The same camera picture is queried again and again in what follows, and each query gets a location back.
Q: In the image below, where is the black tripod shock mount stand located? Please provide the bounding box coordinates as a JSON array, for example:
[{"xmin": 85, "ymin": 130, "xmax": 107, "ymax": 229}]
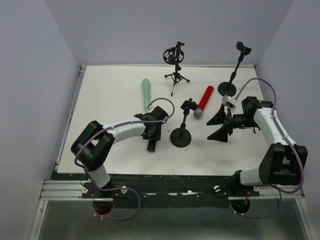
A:
[{"xmin": 162, "ymin": 41, "xmax": 190, "ymax": 97}]

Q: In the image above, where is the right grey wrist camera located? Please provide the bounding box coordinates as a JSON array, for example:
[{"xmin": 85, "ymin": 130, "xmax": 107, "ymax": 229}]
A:
[{"xmin": 221, "ymin": 95, "xmax": 238, "ymax": 112}]

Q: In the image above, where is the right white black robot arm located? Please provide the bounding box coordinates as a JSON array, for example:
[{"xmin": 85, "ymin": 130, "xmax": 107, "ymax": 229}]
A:
[{"xmin": 206, "ymin": 96, "xmax": 308, "ymax": 186}]

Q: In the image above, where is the purple cable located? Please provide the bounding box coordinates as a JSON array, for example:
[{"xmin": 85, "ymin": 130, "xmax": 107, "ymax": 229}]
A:
[
  {"xmin": 229, "ymin": 77, "xmax": 306, "ymax": 219},
  {"xmin": 74, "ymin": 97, "xmax": 175, "ymax": 221}
]

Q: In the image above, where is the tall black round-base stand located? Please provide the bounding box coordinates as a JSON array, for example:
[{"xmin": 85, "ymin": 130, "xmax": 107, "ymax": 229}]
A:
[{"xmin": 218, "ymin": 41, "xmax": 252, "ymax": 97}]

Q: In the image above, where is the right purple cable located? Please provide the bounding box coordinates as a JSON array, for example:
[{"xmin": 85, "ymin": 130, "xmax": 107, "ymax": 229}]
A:
[{"xmin": 229, "ymin": 77, "xmax": 306, "ymax": 219}]

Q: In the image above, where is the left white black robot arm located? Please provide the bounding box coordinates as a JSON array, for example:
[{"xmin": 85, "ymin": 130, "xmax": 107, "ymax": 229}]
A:
[{"xmin": 70, "ymin": 106, "xmax": 169, "ymax": 188}]

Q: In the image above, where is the short black round-base stand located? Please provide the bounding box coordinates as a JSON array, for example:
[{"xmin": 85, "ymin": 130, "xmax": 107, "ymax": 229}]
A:
[{"xmin": 170, "ymin": 98, "xmax": 198, "ymax": 148}]

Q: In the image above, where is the mint green microphone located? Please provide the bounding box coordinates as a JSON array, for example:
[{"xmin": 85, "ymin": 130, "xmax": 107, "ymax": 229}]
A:
[{"xmin": 142, "ymin": 78, "xmax": 151, "ymax": 113}]

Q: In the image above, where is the black mounting base plate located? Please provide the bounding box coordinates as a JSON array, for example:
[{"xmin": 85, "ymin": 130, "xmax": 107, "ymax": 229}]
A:
[{"xmin": 82, "ymin": 174, "xmax": 260, "ymax": 209}]

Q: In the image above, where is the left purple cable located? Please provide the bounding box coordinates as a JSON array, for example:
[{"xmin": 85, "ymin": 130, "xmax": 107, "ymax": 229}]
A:
[{"xmin": 74, "ymin": 97, "xmax": 175, "ymax": 221}]

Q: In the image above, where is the black microphone silver grille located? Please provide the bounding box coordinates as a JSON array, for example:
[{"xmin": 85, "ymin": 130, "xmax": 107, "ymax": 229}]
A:
[{"xmin": 147, "ymin": 140, "xmax": 157, "ymax": 153}]

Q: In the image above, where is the red microphone grey grille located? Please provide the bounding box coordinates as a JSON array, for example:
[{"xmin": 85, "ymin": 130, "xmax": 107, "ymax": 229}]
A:
[{"xmin": 193, "ymin": 85, "xmax": 214, "ymax": 120}]

